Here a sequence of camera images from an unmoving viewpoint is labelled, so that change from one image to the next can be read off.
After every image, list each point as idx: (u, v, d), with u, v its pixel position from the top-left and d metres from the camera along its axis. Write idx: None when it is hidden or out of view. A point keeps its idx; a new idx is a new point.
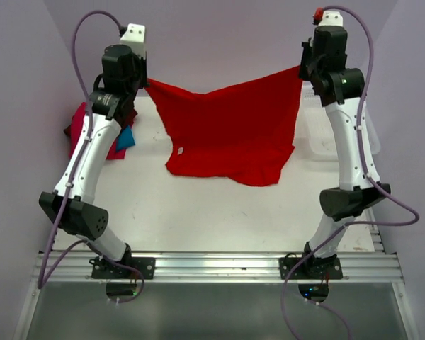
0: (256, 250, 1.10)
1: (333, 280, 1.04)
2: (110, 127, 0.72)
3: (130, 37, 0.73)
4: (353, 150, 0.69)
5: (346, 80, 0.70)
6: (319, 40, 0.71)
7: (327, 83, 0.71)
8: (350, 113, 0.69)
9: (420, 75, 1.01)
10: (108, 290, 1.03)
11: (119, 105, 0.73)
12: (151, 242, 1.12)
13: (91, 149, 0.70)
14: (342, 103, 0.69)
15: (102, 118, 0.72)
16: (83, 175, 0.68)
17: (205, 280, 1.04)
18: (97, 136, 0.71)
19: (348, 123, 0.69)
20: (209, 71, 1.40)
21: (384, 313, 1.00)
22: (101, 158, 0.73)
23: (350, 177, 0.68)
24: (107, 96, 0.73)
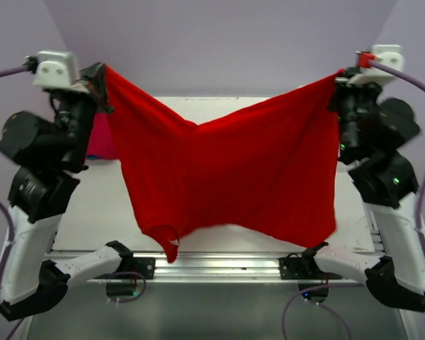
0: (257, 250, 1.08)
1: (333, 280, 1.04)
2: (33, 230, 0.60)
3: (44, 79, 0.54)
4: (418, 257, 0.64)
5: (397, 179, 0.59)
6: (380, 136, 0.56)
7: (376, 185, 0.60)
8: (408, 215, 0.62)
9: None
10: (108, 290, 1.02)
11: (44, 198, 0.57)
12: (151, 242, 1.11)
13: (15, 251, 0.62)
14: (398, 208, 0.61)
15: (24, 218, 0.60)
16: (9, 280, 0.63)
17: (204, 280, 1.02)
18: (21, 239, 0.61)
19: (408, 226, 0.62)
20: (208, 71, 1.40)
21: (385, 313, 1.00)
22: (38, 249, 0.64)
23: (418, 281, 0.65)
24: (30, 183, 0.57)
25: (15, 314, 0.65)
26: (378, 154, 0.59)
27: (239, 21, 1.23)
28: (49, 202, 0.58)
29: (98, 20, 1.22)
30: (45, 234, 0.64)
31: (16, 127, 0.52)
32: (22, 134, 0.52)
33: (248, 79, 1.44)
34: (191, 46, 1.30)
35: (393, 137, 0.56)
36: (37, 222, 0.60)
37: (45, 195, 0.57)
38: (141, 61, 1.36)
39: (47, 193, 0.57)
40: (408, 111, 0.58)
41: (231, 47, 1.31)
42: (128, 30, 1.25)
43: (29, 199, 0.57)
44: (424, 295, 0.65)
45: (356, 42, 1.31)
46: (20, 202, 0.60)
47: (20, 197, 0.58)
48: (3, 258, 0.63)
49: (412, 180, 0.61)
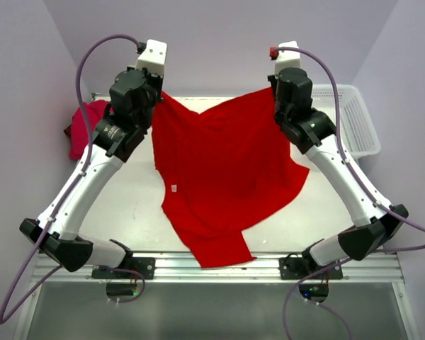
0: (256, 250, 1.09)
1: (333, 280, 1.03)
2: (108, 163, 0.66)
3: (149, 56, 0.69)
4: (353, 185, 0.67)
5: (314, 125, 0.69)
6: (285, 91, 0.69)
7: (299, 134, 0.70)
8: (332, 151, 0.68)
9: (419, 75, 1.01)
10: (108, 290, 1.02)
11: (125, 140, 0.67)
12: (151, 242, 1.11)
13: (83, 183, 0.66)
14: (320, 145, 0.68)
15: (102, 153, 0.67)
16: (68, 212, 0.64)
17: (204, 280, 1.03)
18: (92, 170, 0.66)
19: (334, 160, 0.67)
20: (208, 71, 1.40)
21: (384, 313, 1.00)
22: (98, 190, 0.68)
23: (363, 211, 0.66)
24: (114, 128, 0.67)
25: (61, 250, 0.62)
26: (291, 105, 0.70)
27: (239, 21, 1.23)
28: (126, 146, 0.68)
29: (98, 20, 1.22)
30: (108, 177, 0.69)
31: (125, 76, 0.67)
32: (132, 81, 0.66)
33: (248, 78, 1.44)
34: (191, 45, 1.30)
35: (292, 87, 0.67)
36: (112, 158, 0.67)
37: (127, 137, 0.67)
38: None
39: (127, 135, 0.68)
40: (302, 71, 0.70)
41: (231, 47, 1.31)
42: (128, 30, 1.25)
43: (112, 137, 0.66)
44: (372, 224, 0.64)
45: (356, 42, 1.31)
46: (99, 144, 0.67)
47: (101, 139, 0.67)
48: (67, 190, 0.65)
49: (331, 125, 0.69)
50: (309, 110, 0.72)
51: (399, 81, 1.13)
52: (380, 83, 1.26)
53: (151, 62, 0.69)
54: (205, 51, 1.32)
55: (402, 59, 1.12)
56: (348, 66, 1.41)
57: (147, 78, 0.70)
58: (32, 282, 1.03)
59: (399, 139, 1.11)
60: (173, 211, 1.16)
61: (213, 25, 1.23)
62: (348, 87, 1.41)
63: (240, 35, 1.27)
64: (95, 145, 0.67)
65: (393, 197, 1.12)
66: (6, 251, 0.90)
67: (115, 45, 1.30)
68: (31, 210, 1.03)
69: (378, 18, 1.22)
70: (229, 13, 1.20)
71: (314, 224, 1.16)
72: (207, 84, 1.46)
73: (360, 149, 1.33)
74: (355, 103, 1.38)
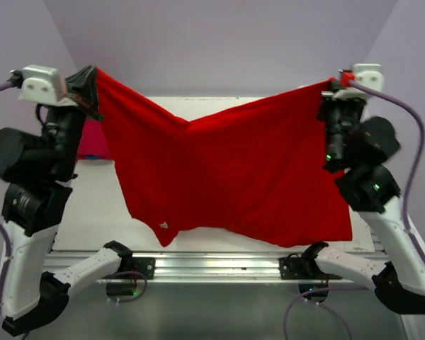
0: (257, 250, 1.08)
1: (333, 280, 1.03)
2: (31, 244, 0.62)
3: (30, 95, 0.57)
4: (414, 257, 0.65)
5: (377, 185, 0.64)
6: (361, 149, 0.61)
7: (360, 195, 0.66)
8: (395, 219, 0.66)
9: (419, 74, 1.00)
10: (108, 290, 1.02)
11: (41, 210, 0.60)
12: (151, 242, 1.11)
13: (14, 268, 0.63)
14: (383, 212, 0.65)
15: (20, 232, 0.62)
16: (10, 296, 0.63)
17: (205, 280, 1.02)
18: (18, 253, 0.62)
19: (397, 228, 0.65)
20: (207, 71, 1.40)
21: (386, 314, 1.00)
22: (35, 263, 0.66)
23: (420, 282, 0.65)
24: (24, 196, 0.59)
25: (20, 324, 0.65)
26: (364, 166, 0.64)
27: (237, 20, 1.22)
28: (44, 214, 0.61)
29: (95, 20, 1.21)
30: (42, 246, 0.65)
31: None
32: (9, 152, 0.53)
33: (248, 78, 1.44)
34: (190, 44, 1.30)
35: (373, 152, 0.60)
36: (35, 234, 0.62)
37: (40, 207, 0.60)
38: (142, 60, 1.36)
39: (42, 205, 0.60)
40: (387, 126, 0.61)
41: (230, 46, 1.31)
42: (126, 29, 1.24)
43: (22, 213, 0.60)
44: None
45: (356, 42, 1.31)
46: (13, 217, 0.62)
47: (15, 210, 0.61)
48: (2, 275, 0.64)
49: (392, 184, 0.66)
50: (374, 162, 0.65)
51: (399, 80, 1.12)
52: None
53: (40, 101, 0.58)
54: (204, 50, 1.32)
55: (402, 57, 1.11)
56: (349, 66, 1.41)
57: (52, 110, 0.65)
58: None
59: (399, 137, 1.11)
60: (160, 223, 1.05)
61: (211, 25, 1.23)
62: None
63: (240, 33, 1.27)
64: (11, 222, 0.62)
65: None
66: None
67: (113, 44, 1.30)
68: None
69: (378, 17, 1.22)
70: (228, 12, 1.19)
71: None
72: (207, 83, 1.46)
73: None
74: None
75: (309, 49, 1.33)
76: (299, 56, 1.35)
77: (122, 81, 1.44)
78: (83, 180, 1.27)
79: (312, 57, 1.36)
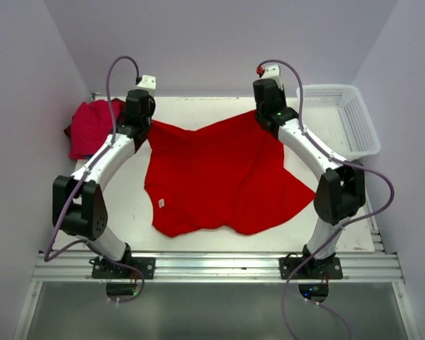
0: (256, 250, 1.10)
1: (333, 280, 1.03)
2: (129, 142, 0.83)
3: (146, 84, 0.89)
4: (311, 148, 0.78)
5: (280, 113, 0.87)
6: (257, 93, 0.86)
7: (270, 122, 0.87)
8: (294, 127, 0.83)
9: (420, 76, 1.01)
10: (108, 290, 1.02)
11: (138, 134, 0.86)
12: (151, 243, 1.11)
13: (110, 153, 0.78)
14: (284, 125, 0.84)
15: (123, 137, 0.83)
16: (100, 168, 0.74)
17: (205, 280, 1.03)
18: (117, 145, 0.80)
19: (295, 134, 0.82)
20: (208, 71, 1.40)
21: (385, 314, 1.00)
22: (115, 164, 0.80)
23: (319, 166, 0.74)
24: (127, 127, 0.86)
25: (97, 194, 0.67)
26: (263, 103, 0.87)
27: (239, 21, 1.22)
28: (139, 139, 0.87)
29: (96, 20, 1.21)
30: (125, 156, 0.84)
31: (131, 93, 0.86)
32: (136, 93, 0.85)
33: (248, 78, 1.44)
34: (191, 45, 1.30)
35: (262, 91, 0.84)
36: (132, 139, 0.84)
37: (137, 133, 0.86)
38: (142, 60, 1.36)
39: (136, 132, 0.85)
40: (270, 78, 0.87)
41: (231, 46, 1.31)
42: (127, 30, 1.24)
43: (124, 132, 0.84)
44: (328, 173, 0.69)
45: (356, 42, 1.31)
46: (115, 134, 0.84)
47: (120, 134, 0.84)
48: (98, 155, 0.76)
49: (295, 113, 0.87)
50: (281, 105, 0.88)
51: (399, 81, 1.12)
52: (379, 83, 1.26)
53: (144, 89, 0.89)
54: (205, 51, 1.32)
55: (403, 59, 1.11)
56: (348, 66, 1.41)
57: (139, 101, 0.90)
58: (32, 281, 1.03)
59: (399, 138, 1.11)
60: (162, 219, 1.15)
61: (212, 25, 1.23)
62: (348, 87, 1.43)
63: (241, 34, 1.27)
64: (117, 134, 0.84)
65: (393, 197, 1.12)
66: (8, 250, 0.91)
67: (113, 44, 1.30)
68: (32, 210, 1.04)
69: (378, 18, 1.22)
70: (229, 13, 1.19)
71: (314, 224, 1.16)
72: (207, 83, 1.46)
73: (360, 149, 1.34)
74: (355, 103, 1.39)
75: (310, 49, 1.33)
76: (299, 57, 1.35)
77: (122, 81, 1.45)
78: None
79: (312, 57, 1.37)
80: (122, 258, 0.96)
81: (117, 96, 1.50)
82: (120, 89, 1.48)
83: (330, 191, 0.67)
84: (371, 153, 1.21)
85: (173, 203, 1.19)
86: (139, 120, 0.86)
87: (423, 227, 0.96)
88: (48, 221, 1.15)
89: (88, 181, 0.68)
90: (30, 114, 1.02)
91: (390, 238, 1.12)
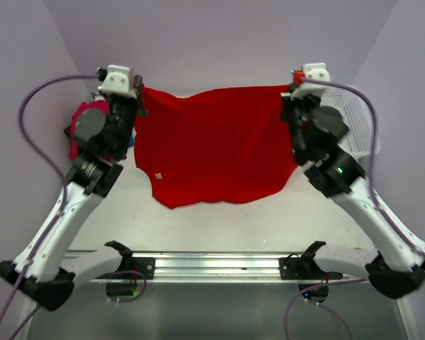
0: (256, 250, 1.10)
1: (333, 280, 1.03)
2: (86, 202, 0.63)
3: (110, 85, 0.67)
4: (389, 232, 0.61)
5: (341, 168, 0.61)
6: (313, 133, 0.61)
7: (325, 180, 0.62)
8: (363, 197, 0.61)
9: (420, 75, 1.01)
10: (108, 290, 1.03)
11: (103, 177, 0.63)
12: (151, 242, 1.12)
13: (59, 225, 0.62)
14: (350, 193, 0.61)
15: (80, 193, 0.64)
16: (44, 254, 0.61)
17: (205, 280, 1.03)
18: (71, 210, 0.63)
19: (367, 208, 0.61)
20: (207, 71, 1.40)
21: (386, 314, 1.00)
22: (75, 230, 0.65)
23: (404, 259, 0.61)
24: (92, 164, 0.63)
25: (39, 290, 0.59)
26: (320, 151, 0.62)
27: (238, 21, 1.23)
28: (105, 182, 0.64)
29: (97, 20, 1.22)
30: (89, 212, 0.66)
31: (86, 116, 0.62)
32: (95, 122, 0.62)
33: (248, 78, 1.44)
34: (191, 46, 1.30)
35: (325, 137, 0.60)
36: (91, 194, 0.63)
37: (101, 175, 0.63)
38: (142, 59, 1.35)
39: (105, 173, 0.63)
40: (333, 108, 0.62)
41: (231, 47, 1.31)
42: (127, 30, 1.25)
43: (90, 176, 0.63)
44: (413, 271, 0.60)
45: (356, 42, 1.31)
46: (77, 182, 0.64)
47: (78, 177, 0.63)
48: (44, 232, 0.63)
49: (357, 168, 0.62)
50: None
51: (399, 80, 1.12)
52: (379, 83, 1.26)
53: (117, 91, 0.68)
54: (205, 51, 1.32)
55: (402, 58, 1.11)
56: (348, 66, 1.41)
57: (117, 100, 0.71)
58: None
59: (399, 138, 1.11)
60: (162, 195, 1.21)
61: (212, 25, 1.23)
62: (347, 88, 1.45)
63: (241, 34, 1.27)
64: (71, 183, 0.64)
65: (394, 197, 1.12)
66: (7, 251, 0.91)
67: (114, 44, 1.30)
68: (30, 209, 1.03)
69: (379, 16, 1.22)
70: (229, 13, 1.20)
71: (314, 224, 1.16)
72: (207, 83, 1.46)
73: (360, 149, 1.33)
74: (355, 104, 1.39)
75: (309, 49, 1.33)
76: (300, 55, 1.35)
77: None
78: None
79: (313, 57, 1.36)
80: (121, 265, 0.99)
81: None
82: None
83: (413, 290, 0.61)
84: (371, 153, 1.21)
85: (171, 178, 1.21)
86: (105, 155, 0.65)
87: (422, 226, 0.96)
88: None
89: (30, 276, 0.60)
90: (29, 113, 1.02)
91: None
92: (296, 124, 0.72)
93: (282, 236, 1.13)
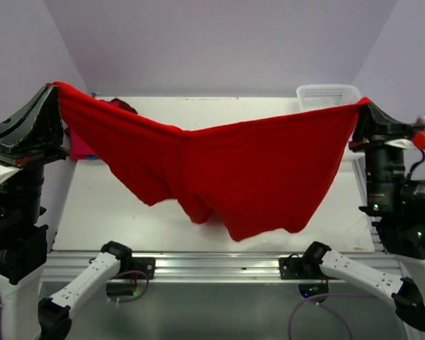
0: (256, 250, 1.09)
1: (333, 280, 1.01)
2: (19, 289, 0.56)
3: None
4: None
5: (421, 234, 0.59)
6: None
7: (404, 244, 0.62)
8: None
9: (420, 76, 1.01)
10: (108, 290, 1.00)
11: (23, 256, 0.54)
12: (151, 242, 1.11)
13: (8, 314, 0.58)
14: (423, 258, 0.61)
15: (5, 281, 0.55)
16: (10, 338, 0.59)
17: (205, 280, 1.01)
18: (8, 300, 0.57)
19: None
20: (207, 72, 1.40)
21: (386, 314, 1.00)
22: (28, 304, 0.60)
23: None
24: (1, 251, 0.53)
25: None
26: (418, 224, 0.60)
27: (238, 21, 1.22)
28: (27, 260, 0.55)
29: (96, 20, 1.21)
30: (31, 288, 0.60)
31: None
32: None
33: (248, 78, 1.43)
34: (191, 46, 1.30)
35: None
36: (20, 282, 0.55)
37: (20, 255, 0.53)
38: (142, 60, 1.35)
39: (21, 254, 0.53)
40: None
41: (231, 47, 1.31)
42: (127, 30, 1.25)
43: (6, 265, 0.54)
44: None
45: (357, 42, 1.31)
46: None
47: None
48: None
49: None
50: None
51: (399, 81, 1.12)
52: (379, 83, 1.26)
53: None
54: (205, 51, 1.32)
55: (403, 59, 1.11)
56: (348, 66, 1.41)
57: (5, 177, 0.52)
58: None
59: None
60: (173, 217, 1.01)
61: (212, 25, 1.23)
62: (348, 86, 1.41)
63: (241, 35, 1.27)
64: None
65: None
66: None
67: (114, 45, 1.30)
68: None
69: (379, 16, 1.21)
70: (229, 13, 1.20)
71: (315, 224, 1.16)
72: (207, 83, 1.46)
73: None
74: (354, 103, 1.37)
75: (310, 49, 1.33)
76: (301, 55, 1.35)
77: (122, 81, 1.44)
78: (83, 180, 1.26)
79: (313, 57, 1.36)
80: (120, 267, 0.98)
81: (116, 95, 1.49)
82: (120, 88, 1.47)
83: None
84: None
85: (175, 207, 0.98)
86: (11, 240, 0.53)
87: None
88: (47, 221, 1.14)
89: None
90: None
91: None
92: (378, 176, 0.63)
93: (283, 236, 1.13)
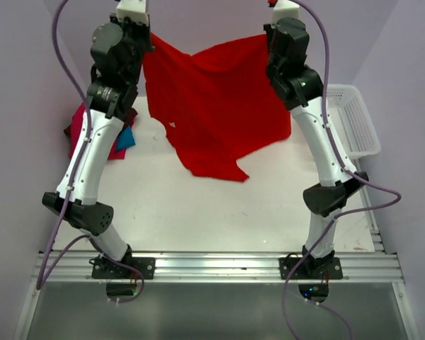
0: (250, 250, 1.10)
1: (333, 280, 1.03)
2: (110, 126, 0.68)
3: (128, 4, 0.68)
4: (327, 149, 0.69)
5: (304, 82, 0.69)
6: (280, 40, 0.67)
7: (289, 89, 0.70)
8: (316, 113, 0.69)
9: (418, 76, 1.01)
10: (108, 290, 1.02)
11: (120, 100, 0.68)
12: (151, 242, 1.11)
13: (91, 149, 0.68)
14: (307, 105, 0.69)
15: (102, 118, 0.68)
16: (83, 178, 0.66)
17: (204, 280, 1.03)
18: (97, 135, 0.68)
19: (316, 123, 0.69)
20: None
21: (385, 314, 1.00)
22: (104, 156, 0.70)
23: (330, 173, 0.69)
24: (107, 89, 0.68)
25: (85, 214, 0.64)
26: (284, 59, 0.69)
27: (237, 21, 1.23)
28: (123, 105, 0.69)
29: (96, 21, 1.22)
30: (113, 137, 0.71)
31: (102, 34, 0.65)
32: (108, 37, 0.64)
33: None
34: None
35: (287, 40, 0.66)
36: (112, 119, 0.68)
37: (122, 96, 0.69)
38: None
39: (121, 95, 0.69)
40: (301, 23, 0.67)
41: None
42: None
43: (108, 99, 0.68)
44: (336, 186, 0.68)
45: (356, 42, 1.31)
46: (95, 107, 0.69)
47: (97, 101, 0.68)
48: (78, 158, 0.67)
49: (319, 85, 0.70)
50: (302, 66, 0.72)
51: (397, 81, 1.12)
52: (378, 83, 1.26)
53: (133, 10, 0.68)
54: None
55: (401, 59, 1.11)
56: (348, 66, 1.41)
57: (132, 27, 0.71)
58: (32, 282, 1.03)
59: (398, 138, 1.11)
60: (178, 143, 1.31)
61: None
62: (348, 87, 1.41)
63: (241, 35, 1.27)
64: (93, 110, 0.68)
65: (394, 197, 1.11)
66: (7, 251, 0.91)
67: None
68: (31, 210, 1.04)
69: (377, 17, 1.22)
70: None
71: None
72: None
73: (360, 149, 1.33)
74: (355, 103, 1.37)
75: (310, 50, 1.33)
76: None
77: None
78: None
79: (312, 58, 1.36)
80: (122, 258, 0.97)
81: None
82: None
83: (330, 201, 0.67)
84: (372, 153, 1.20)
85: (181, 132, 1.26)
86: (120, 76, 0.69)
87: (422, 225, 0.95)
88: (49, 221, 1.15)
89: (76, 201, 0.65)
90: (29, 115, 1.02)
91: (391, 238, 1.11)
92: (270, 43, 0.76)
93: (282, 235, 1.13)
